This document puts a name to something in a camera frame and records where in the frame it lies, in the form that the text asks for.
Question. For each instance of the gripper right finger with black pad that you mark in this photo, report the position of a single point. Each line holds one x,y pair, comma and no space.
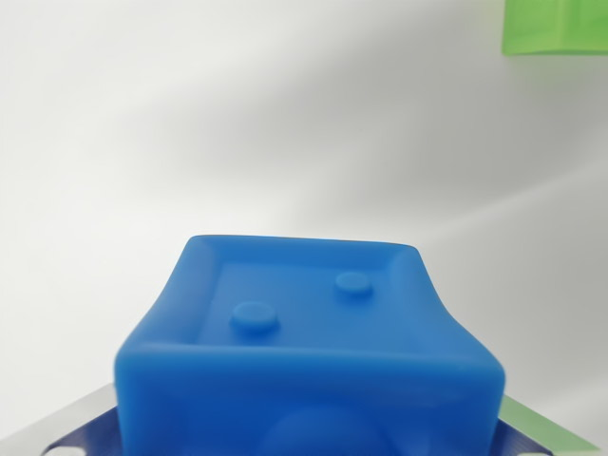
527,434

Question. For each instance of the blue embossed cube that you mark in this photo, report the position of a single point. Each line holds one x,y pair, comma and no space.
309,375

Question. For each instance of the green embossed cube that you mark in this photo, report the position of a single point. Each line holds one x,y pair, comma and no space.
556,26

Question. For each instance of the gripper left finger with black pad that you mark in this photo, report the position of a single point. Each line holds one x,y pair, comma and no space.
81,427

